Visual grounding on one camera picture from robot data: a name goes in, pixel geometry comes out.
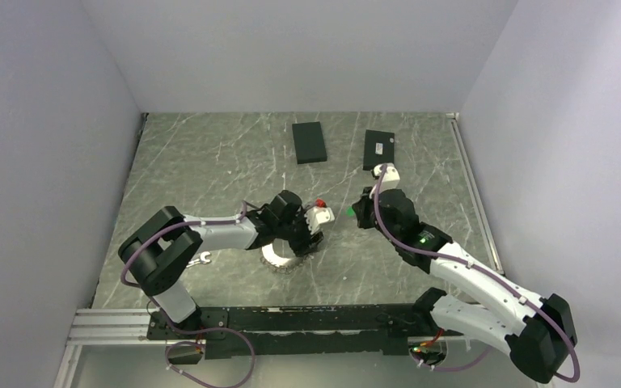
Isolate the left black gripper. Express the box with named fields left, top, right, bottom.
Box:
left=276, top=206, right=324, bottom=259

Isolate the toothed metal sprocket ring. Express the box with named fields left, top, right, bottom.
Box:
left=260, top=243, right=317, bottom=276

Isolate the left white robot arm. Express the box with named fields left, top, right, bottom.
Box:
left=117, top=190, right=335, bottom=340

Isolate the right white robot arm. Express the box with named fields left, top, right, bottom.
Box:
left=351, top=187, right=581, bottom=383

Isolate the black box with label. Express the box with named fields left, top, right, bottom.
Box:
left=362, top=129, right=395, bottom=171

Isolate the plain black rectangular box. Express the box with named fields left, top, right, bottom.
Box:
left=292, top=121, right=327, bottom=165

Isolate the lower silver wrench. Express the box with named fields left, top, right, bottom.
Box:
left=187, top=251, right=212, bottom=268

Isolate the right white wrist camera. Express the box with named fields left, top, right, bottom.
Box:
left=369, top=162, right=400, bottom=198

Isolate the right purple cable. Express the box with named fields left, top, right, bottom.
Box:
left=372, top=163, right=581, bottom=385

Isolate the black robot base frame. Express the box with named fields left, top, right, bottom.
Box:
left=146, top=303, right=440, bottom=360

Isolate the aluminium rail frame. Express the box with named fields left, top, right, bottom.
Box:
left=53, top=112, right=552, bottom=388

